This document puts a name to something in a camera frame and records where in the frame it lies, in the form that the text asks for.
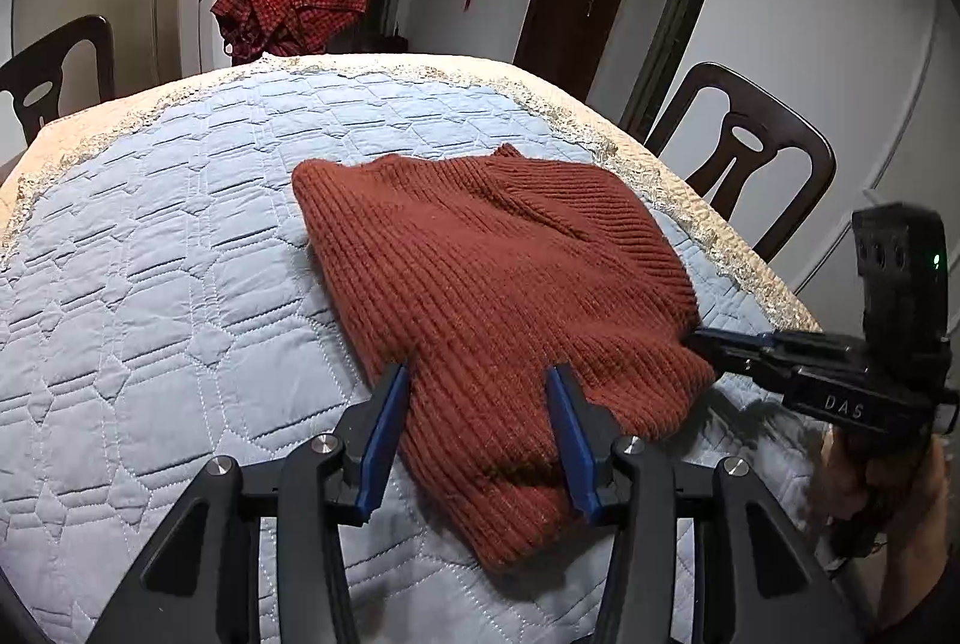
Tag rust red knit sweater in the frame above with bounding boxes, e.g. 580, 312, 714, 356
291, 143, 719, 574

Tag quilted blue beige blanket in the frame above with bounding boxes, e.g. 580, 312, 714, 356
0, 52, 848, 644

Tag grey framed door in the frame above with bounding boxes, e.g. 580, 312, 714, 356
619, 0, 725, 143

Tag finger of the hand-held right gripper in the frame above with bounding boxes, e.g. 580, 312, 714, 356
686, 326, 785, 356
709, 350, 797, 396

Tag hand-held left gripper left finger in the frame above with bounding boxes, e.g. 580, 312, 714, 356
86, 363, 412, 644

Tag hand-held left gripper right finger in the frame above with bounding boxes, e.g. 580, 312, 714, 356
544, 365, 863, 644

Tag person's right hand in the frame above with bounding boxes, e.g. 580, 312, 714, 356
814, 426, 953, 562

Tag person's right forearm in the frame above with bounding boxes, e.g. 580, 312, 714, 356
870, 528, 960, 644

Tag dark wooden chair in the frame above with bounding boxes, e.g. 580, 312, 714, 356
643, 61, 837, 263
0, 14, 116, 146

